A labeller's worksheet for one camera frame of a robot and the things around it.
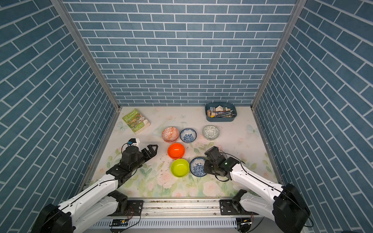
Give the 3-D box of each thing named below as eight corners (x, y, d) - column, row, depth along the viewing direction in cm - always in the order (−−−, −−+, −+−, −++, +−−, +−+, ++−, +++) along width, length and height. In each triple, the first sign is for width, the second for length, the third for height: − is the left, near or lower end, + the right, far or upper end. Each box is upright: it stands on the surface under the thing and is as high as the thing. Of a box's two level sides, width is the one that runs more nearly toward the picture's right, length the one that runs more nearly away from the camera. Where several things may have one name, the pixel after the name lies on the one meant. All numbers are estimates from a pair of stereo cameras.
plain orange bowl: (167, 161, 92) (166, 158, 89) (169, 145, 99) (168, 142, 96) (184, 161, 92) (184, 158, 89) (185, 145, 99) (184, 142, 96)
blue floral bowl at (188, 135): (179, 142, 100) (179, 139, 97) (180, 131, 107) (180, 127, 103) (196, 142, 101) (197, 139, 97) (196, 131, 107) (196, 127, 103)
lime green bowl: (170, 177, 85) (169, 174, 82) (172, 161, 92) (171, 158, 89) (189, 177, 86) (189, 174, 82) (189, 161, 92) (189, 158, 89)
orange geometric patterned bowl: (162, 145, 99) (160, 140, 94) (164, 131, 106) (163, 126, 102) (178, 145, 99) (177, 140, 94) (179, 131, 106) (178, 126, 102)
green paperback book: (121, 119, 115) (120, 116, 112) (136, 110, 121) (135, 107, 118) (136, 135, 105) (134, 132, 102) (151, 125, 111) (150, 122, 108)
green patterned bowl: (202, 139, 102) (203, 136, 99) (202, 128, 108) (202, 125, 105) (219, 140, 102) (220, 136, 99) (217, 129, 108) (218, 125, 105)
